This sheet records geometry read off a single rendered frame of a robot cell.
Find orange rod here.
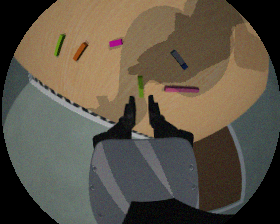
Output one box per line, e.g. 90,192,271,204
73,42,88,61

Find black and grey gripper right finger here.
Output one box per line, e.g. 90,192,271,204
148,95,194,149

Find pink rod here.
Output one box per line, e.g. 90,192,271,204
164,86,200,93

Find grey rod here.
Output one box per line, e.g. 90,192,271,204
170,50,185,65

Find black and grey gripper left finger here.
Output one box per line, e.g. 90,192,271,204
93,96,136,148

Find small magenta block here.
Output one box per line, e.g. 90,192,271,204
109,39,123,47

